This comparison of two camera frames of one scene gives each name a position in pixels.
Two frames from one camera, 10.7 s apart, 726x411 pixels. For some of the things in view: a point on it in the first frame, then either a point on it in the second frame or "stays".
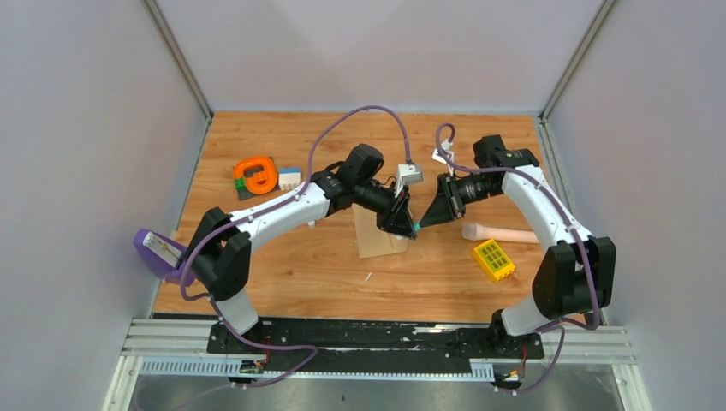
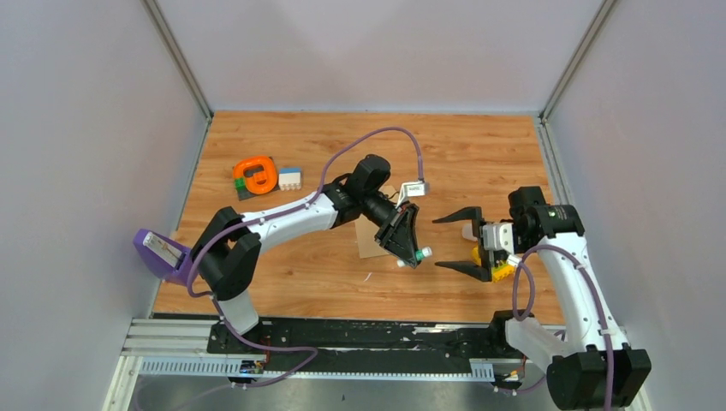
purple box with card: [161, 256] stays
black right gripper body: [474, 188] to [481, 234]
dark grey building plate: [244, 193] stays
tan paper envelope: [371, 241] stays
